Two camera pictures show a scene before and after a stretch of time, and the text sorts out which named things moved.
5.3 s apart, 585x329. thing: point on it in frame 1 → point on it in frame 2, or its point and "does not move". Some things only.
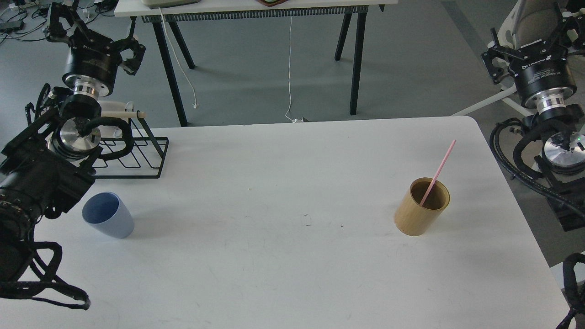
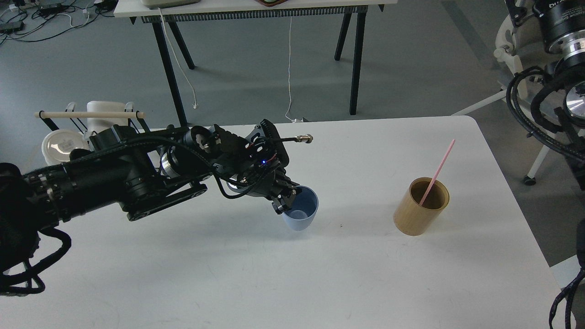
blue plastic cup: x=108 y=212 → x=301 y=216
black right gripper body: x=543 y=77 → x=555 y=17
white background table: x=220 y=9 does not move
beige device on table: x=155 y=4 does not move
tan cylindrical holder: x=414 y=220 does not move
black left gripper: x=94 y=60 → x=253 y=163
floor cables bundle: x=19 y=18 does not move
